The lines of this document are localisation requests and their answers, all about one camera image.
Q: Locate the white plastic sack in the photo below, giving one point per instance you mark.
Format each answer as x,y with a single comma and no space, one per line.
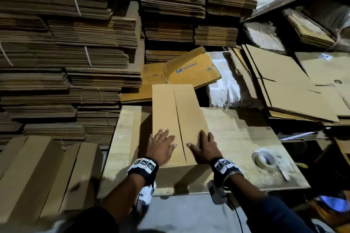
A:
224,80

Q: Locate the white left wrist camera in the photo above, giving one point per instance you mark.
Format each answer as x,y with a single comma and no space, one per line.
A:
145,194

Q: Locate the clear plastic sheet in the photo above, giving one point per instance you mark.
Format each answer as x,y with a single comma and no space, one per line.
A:
264,36

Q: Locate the clear tape roll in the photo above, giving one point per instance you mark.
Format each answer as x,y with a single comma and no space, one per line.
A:
264,160

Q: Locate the person's left forearm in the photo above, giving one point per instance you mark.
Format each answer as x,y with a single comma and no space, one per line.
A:
109,208

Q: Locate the small metal cutter blade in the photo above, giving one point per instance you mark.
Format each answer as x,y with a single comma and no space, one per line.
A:
283,173

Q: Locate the pile of brown cartons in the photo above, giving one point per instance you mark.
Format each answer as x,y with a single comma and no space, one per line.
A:
290,82

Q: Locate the person's left hand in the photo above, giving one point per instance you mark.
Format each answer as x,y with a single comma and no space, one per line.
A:
161,148

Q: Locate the blue glowing device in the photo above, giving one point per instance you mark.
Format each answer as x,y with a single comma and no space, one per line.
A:
334,203

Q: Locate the person's right forearm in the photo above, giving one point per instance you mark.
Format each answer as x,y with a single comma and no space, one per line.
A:
268,208

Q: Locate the crumpled clear plastic bag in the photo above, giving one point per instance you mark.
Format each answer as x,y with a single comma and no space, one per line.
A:
334,20

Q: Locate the yellow carton with blue print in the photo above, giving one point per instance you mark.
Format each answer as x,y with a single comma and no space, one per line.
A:
191,66

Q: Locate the person's right hand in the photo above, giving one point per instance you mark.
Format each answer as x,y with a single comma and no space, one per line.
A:
206,148

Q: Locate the stacks of flat cardboard bundles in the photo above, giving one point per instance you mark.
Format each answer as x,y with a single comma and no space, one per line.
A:
54,44

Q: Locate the plywood work board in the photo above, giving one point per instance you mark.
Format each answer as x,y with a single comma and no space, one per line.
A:
235,137

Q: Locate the black left wrist band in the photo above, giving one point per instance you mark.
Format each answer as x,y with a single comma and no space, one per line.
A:
143,170

